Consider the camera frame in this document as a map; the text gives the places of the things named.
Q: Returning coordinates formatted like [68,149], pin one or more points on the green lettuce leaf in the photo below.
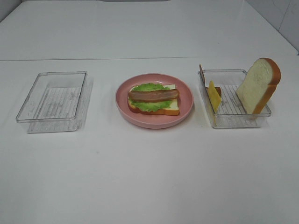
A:
[169,105]

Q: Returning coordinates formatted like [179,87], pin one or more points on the bread slice from tray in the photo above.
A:
[159,112]

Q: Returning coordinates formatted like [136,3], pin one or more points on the pink round plate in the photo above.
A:
[185,102]

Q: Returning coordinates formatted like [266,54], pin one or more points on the yellow cheese slice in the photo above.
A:
[214,93]

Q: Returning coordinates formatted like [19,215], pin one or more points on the right clear plastic tray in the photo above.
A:
[231,113]

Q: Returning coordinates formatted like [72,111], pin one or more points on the clear plastic tray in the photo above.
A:
[231,113]
[56,102]

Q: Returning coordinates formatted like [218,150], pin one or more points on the left clear plastic tray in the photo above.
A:
[56,102]

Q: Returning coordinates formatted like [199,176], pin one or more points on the bread slice in right tray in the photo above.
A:
[259,85]

